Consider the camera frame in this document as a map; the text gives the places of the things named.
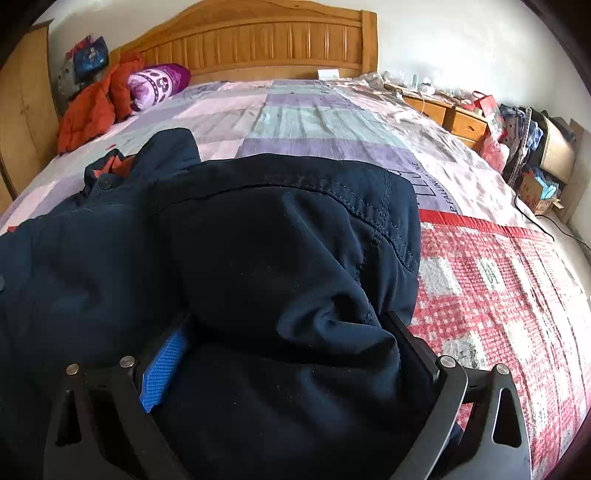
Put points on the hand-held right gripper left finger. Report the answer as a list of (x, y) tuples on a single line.
[(161, 364)]

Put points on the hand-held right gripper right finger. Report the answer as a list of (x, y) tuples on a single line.
[(422, 355)]

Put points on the navy blue jacket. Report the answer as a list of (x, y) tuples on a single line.
[(221, 295)]

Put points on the pile of clothes and bags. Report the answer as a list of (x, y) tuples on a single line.
[(531, 147)]

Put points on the pink plastic bag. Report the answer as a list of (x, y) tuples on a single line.
[(494, 154)]

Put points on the wooden nightstand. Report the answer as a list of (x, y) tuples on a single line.
[(443, 110)]

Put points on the purple patchwork bed sheet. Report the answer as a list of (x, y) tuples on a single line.
[(304, 124)]

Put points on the orange padded jacket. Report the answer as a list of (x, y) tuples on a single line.
[(94, 104)]

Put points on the purple patterned pillow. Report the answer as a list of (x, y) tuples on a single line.
[(154, 83)]

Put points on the wooden wardrobe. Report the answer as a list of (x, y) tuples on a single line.
[(23, 101)]

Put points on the white box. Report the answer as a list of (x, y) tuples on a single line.
[(327, 74)]

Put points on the wooden bed headboard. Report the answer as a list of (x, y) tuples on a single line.
[(251, 44)]

